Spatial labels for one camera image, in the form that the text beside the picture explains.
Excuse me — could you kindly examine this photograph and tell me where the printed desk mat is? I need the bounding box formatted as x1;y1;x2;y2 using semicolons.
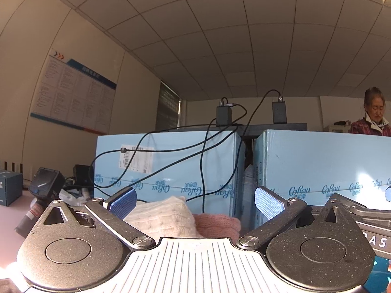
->
373;255;391;285

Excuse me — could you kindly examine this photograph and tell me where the light blue carton with label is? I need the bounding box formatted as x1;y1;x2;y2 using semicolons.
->
93;130;246;220

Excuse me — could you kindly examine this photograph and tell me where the white plastic package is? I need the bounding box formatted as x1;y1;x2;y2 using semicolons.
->
244;162;261;220

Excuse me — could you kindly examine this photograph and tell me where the white plastic bag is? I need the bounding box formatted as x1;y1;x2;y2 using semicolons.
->
59;187;93;206

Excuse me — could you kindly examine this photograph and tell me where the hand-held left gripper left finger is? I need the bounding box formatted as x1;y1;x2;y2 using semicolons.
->
36;186;156;251

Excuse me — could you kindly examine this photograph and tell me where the black hand-held device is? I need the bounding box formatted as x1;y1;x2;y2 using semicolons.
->
14;167;66;239

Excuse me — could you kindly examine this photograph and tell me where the pink knitted sweater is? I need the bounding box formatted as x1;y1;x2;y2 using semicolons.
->
194;214;242;240

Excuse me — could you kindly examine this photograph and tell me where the cream knitted sweater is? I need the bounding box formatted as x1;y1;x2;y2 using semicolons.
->
122;196;204;240

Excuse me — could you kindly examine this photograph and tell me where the black box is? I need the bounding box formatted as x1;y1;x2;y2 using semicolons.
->
74;164;95;187

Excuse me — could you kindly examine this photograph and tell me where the black power adapter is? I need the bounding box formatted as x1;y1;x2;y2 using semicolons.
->
216;97;234;126
272;96;287;125

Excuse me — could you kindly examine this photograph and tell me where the dark blue small box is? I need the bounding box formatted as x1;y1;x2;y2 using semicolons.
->
0;169;24;207

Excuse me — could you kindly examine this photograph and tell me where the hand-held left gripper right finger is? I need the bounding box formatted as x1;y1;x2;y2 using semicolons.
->
237;186;361;251

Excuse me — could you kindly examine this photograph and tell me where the white cabinet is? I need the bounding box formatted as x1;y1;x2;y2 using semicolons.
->
324;121;352;134

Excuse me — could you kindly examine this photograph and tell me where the black cable with ferrite bead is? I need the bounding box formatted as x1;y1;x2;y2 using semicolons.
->
92;124;240;200

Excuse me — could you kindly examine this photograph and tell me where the grey window blind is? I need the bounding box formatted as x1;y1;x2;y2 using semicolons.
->
155;81;181;131

